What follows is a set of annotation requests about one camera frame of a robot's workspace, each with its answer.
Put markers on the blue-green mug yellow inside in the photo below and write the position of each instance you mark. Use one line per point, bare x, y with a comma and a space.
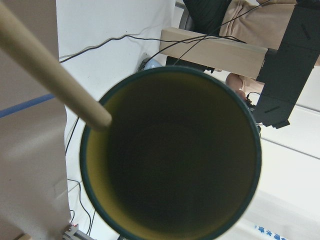
181, 159

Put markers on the wooden cup storage rack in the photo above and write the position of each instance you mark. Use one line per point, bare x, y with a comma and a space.
27, 51

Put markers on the beige cardboard box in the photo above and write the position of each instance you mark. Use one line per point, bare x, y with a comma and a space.
224, 54

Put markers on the seated person black shirt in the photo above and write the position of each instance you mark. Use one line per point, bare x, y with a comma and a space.
263, 25

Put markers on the aluminium frame post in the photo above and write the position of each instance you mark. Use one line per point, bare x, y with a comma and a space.
285, 71

